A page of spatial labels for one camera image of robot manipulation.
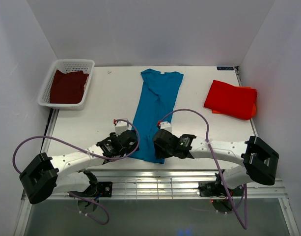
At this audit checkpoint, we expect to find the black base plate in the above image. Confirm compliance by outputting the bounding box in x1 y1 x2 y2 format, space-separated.
92 181 113 198
198 181 244 198

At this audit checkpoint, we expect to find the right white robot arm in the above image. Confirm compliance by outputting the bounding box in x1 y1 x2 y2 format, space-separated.
153 121 279 195

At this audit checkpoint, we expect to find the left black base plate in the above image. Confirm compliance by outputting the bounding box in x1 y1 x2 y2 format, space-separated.
92 181 113 198

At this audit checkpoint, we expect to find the orange folded t shirt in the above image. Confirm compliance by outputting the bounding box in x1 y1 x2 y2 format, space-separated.
211 87 257 120

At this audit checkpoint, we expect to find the blue label sticker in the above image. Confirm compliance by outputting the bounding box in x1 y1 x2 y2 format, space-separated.
217 66 234 71

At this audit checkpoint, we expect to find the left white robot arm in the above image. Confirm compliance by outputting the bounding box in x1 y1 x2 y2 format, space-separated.
19 119 140 204

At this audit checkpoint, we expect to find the white plastic basket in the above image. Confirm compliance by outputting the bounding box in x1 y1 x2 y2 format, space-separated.
38 59 95 110

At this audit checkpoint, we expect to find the blue t shirt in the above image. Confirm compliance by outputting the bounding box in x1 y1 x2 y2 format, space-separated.
130 68 184 164

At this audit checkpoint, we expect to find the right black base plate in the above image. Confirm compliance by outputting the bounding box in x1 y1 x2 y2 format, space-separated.
198 181 244 198

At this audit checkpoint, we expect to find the red folded t shirt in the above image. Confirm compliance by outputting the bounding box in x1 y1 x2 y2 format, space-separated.
204 80 257 120

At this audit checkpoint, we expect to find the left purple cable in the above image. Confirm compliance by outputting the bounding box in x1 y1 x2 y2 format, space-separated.
12 118 140 225

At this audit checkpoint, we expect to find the dark red t shirt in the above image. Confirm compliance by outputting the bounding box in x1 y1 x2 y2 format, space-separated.
50 70 89 104

